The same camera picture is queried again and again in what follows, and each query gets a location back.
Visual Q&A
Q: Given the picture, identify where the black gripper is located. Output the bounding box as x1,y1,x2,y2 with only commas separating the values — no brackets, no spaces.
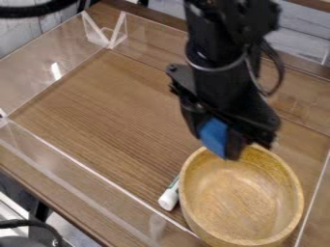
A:
166,64,281,160

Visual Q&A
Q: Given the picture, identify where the blue rectangular block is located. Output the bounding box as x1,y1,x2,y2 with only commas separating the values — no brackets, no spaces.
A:
199,118,229,159

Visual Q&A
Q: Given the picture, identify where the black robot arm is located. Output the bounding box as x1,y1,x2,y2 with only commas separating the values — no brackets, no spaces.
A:
166,0,285,160

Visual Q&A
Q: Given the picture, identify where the brown wooden bowl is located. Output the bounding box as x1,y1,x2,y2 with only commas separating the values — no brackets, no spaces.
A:
179,145,305,247

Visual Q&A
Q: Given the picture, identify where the white green marker tube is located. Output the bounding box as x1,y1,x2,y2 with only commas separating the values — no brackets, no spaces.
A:
158,177,179,211

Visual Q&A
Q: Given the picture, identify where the clear acrylic corner bracket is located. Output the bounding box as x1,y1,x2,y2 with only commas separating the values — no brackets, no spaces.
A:
82,12,129,50

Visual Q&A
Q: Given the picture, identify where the black metal table bracket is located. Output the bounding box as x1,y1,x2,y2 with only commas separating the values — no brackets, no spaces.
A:
28,201,74,247

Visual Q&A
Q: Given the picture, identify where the black cable at bottom left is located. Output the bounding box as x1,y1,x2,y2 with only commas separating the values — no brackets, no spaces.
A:
0,218,66,247

